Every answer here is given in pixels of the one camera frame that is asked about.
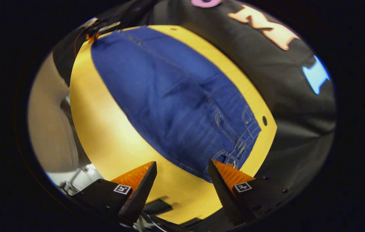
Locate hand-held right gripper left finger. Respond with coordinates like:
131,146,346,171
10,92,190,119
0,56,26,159
72,161,158,227

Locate black backdrop cloth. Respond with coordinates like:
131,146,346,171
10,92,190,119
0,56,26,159
53,0,337,194

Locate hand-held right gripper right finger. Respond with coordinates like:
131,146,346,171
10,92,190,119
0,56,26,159
208,159,299,227

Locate blue jeans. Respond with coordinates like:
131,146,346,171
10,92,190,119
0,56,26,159
91,25,262,183

